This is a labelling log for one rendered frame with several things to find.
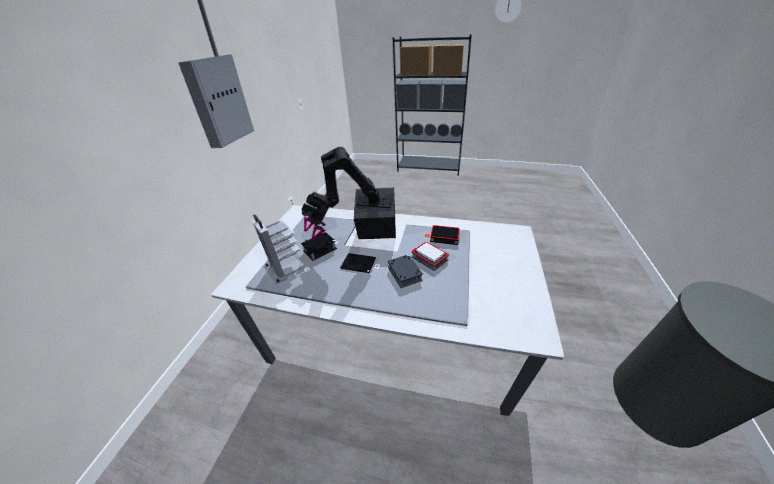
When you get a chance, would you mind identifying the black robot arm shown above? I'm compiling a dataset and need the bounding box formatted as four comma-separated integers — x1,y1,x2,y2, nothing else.
301,147,392,221

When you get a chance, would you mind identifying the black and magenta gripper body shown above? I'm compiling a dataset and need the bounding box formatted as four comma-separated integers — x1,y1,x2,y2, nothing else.
308,212,326,229

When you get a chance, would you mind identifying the white multi-well plate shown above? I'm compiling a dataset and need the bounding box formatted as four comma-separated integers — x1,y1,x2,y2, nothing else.
277,244,300,260
274,236,298,252
270,226,295,244

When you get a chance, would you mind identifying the white rectangular plate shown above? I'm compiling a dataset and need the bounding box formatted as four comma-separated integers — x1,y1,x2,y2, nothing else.
416,243,444,262

